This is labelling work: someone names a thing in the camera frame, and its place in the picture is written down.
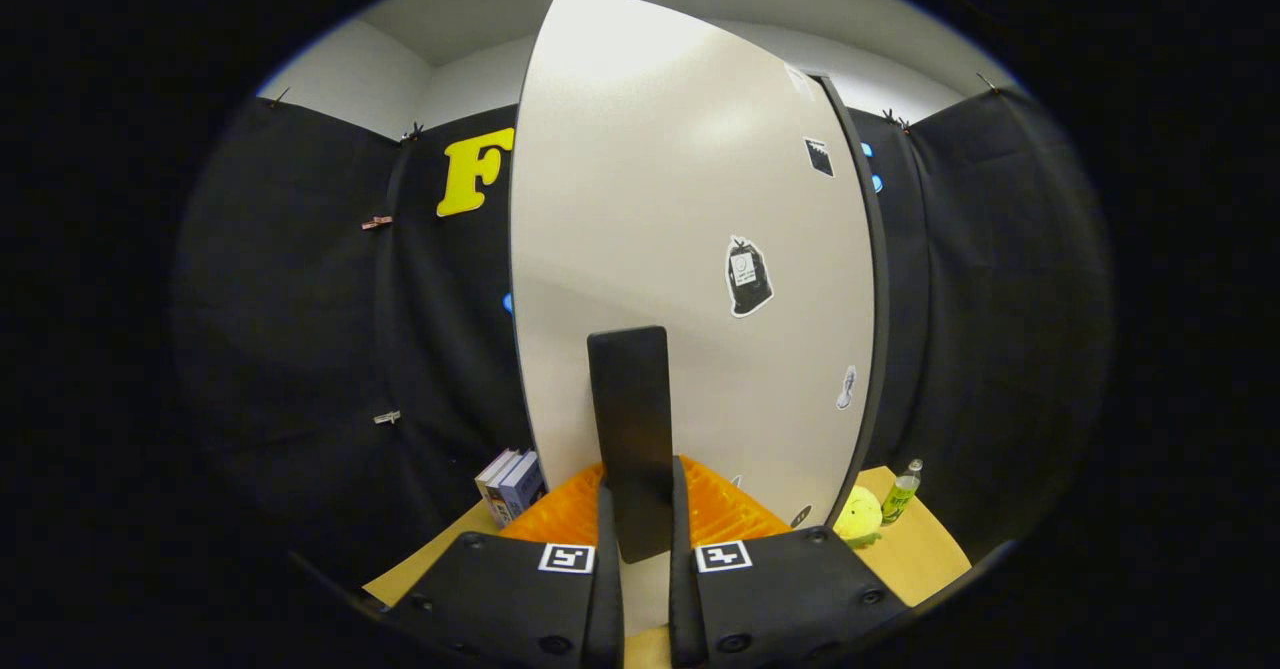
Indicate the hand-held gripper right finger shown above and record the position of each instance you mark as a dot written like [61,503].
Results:
[683,599]

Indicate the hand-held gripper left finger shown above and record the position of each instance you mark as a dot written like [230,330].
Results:
[605,589]

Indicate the grey shoe cabinet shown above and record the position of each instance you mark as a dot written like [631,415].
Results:
[880,279]

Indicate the white cover book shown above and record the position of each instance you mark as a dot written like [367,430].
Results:
[492,484]

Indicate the yellow plush toy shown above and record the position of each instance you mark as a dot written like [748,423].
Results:
[858,517]

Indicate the green drink bottle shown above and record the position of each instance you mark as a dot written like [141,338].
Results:
[900,497]

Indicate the silver clip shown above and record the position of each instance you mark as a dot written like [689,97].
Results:
[387,417]

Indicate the black backdrop cloth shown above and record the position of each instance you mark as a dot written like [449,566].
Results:
[300,329]

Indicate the red clip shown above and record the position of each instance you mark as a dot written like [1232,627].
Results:
[377,222]

